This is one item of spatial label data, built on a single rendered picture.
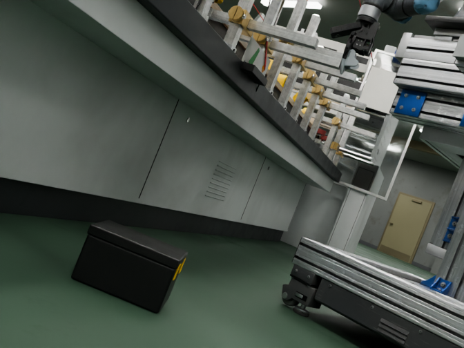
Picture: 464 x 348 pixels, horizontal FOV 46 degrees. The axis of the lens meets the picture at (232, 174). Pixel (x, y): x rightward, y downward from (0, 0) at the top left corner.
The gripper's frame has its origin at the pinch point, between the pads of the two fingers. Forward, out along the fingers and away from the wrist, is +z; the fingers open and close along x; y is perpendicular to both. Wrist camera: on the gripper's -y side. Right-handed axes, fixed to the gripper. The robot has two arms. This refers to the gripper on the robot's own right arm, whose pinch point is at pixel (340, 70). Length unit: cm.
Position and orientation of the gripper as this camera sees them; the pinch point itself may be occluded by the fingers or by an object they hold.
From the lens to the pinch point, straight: 203.9
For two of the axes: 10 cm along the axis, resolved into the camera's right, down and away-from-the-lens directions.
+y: 8.7, 3.5, -3.5
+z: -3.7, 9.3, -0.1
